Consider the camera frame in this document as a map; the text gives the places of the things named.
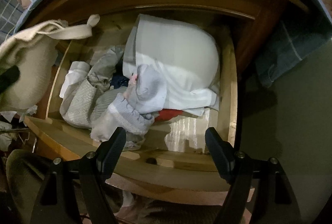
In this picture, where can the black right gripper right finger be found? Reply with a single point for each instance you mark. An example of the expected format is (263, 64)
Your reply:
(221, 151)

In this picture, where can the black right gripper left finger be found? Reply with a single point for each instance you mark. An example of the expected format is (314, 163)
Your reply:
(108, 153)

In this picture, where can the white padded bra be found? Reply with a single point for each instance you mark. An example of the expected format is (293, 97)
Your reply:
(184, 54)

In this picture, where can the beige knit garment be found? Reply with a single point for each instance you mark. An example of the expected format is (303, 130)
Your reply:
(33, 51)

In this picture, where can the red underwear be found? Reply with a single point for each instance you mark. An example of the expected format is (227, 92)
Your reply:
(167, 114)

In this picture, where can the grey white underwear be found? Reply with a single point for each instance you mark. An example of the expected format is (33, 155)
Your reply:
(134, 109)

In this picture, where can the dark blue underwear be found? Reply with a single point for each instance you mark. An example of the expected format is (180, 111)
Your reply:
(118, 79)

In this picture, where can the white small underwear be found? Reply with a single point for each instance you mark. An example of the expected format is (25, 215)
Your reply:
(77, 72)

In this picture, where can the wooden drawer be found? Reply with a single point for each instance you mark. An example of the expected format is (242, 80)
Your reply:
(174, 156)

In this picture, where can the light grey knit garment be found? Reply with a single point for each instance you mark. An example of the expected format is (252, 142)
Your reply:
(78, 103)

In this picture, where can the grey white folded garment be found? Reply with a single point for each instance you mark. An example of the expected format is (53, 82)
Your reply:
(102, 71)

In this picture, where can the white crumpled cloth on floor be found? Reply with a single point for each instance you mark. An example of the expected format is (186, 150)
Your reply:
(15, 133)

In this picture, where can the grey plaid pillow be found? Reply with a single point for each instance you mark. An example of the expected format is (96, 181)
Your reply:
(10, 12)

